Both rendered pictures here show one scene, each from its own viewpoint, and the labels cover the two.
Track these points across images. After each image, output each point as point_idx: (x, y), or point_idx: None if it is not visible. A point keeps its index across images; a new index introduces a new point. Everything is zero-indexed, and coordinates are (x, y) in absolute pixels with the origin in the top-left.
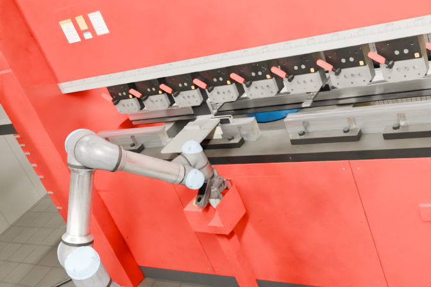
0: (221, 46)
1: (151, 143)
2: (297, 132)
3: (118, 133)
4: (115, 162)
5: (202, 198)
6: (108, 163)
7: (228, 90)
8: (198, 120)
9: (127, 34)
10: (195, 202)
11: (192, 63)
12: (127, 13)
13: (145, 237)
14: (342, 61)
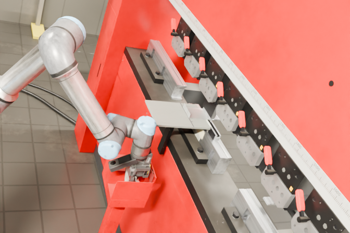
0: (259, 83)
1: (167, 86)
2: (236, 210)
3: (161, 55)
4: (54, 71)
5: (115, 164)
6: (49, 66)
7: (230, 118)
8: (201, 110)
9: None
10: (109, 162)
11: (232, 68)
12: None
13: None
14: (316, 216)
